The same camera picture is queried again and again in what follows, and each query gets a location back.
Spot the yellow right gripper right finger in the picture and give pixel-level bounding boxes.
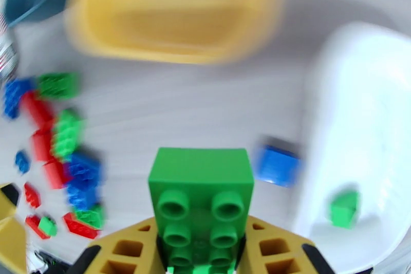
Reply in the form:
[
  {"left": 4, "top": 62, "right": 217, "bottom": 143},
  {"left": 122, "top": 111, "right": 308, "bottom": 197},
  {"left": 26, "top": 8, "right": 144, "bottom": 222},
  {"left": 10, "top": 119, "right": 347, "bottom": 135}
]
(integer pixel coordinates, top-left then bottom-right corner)
[{"left": 237, "top": 215, "right": 336, "bottom": 274}]

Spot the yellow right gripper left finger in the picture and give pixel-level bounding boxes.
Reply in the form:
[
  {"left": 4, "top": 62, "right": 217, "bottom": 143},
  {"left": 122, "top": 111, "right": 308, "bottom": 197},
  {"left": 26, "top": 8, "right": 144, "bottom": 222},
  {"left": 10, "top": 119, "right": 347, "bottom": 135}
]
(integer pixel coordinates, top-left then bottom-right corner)
[{"left": 72, "top": 216, "right": 162, "bottom": 274}]

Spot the large green lego brick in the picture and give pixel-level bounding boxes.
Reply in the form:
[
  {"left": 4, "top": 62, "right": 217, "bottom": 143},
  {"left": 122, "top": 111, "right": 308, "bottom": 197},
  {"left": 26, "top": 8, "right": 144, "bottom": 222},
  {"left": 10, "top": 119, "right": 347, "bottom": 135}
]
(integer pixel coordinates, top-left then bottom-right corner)
[{"left": 147, "top": 147, "right": 255, "bottom": 274}]

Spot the small red lego brick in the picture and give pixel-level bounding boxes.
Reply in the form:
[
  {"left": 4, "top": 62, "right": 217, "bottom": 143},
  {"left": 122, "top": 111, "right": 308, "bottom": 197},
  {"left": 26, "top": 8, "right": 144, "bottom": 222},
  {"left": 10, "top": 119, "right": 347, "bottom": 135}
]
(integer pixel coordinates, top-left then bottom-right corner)
[{"left": 24, "top": 182, "right": 42, "bottom": 209}]

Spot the small blue lego brick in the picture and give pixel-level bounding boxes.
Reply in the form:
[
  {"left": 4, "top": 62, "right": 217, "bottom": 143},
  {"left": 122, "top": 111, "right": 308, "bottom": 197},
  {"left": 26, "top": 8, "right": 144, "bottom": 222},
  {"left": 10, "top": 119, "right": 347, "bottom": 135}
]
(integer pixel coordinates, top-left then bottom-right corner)
[{"left": 15, "top": 150, "right": 31, "bottom": 175}]

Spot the small green lego brick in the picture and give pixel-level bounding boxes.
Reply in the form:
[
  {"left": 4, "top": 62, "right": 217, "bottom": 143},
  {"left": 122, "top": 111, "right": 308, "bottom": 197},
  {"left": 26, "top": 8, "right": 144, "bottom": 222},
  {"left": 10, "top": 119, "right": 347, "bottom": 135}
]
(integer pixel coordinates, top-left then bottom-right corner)
[{"left": 38, "top": 216, "right": 58, "bottom": 238}]

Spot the long red lego brick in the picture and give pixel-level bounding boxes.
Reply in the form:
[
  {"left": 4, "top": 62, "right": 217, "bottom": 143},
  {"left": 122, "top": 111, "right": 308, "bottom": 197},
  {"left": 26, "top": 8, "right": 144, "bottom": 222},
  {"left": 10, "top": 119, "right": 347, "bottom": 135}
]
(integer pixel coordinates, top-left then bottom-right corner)
[
  {"left": 21, "top": 91, "right": 56, "bottom": 130},
  {"left": 63, "top": 212, "right": 99, "bottom": 240}
]

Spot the striped snack packet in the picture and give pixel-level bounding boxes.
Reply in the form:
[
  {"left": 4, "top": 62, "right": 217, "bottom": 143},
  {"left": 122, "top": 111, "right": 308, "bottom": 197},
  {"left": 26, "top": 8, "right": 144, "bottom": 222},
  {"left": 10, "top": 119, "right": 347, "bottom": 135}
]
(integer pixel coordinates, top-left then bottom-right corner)
[{"left": 0, "top": 9, "right": 20, "bottom": 84}]

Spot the white plastic container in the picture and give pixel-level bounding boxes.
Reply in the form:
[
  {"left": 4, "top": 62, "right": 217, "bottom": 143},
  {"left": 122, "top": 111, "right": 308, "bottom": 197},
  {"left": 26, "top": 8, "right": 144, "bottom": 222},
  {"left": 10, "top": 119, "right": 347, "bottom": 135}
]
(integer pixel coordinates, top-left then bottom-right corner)
[{"left": 293, "top": 22, "right": 411, "bottom": 274}]

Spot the yellow plastic container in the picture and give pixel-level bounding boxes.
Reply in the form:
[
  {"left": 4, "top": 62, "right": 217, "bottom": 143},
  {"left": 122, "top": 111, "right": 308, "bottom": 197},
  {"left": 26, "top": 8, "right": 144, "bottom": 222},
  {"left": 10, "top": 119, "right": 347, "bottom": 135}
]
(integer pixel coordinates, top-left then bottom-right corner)
[{"left": 65, "top": 0, "right": 287, "bottom": 65}]

